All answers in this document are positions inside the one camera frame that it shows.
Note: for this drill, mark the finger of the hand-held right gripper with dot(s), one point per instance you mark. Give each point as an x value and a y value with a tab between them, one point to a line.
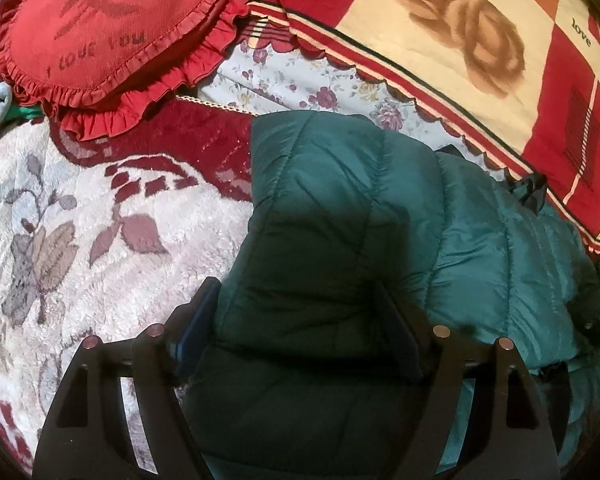
597	330

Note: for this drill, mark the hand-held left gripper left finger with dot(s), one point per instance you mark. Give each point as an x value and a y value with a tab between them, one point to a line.
200	321

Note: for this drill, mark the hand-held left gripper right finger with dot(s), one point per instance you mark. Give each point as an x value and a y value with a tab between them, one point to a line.
399	332

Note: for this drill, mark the green puffer jacket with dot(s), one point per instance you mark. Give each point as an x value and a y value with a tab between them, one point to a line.
340	210

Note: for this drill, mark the white red leaf-pattern fleece blanket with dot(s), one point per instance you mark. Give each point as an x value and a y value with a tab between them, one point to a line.
105	210

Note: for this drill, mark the red cream checkered rose quilt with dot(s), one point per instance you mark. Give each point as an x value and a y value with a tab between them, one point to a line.
480	110

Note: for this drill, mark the floral bed sheet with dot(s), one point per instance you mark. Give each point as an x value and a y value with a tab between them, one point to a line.
290	80

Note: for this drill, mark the small green item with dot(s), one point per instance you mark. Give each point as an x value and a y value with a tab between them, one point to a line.
22	112

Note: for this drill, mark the red heart-shaped ruffled pillow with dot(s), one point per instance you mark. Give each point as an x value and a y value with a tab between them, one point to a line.
105	25

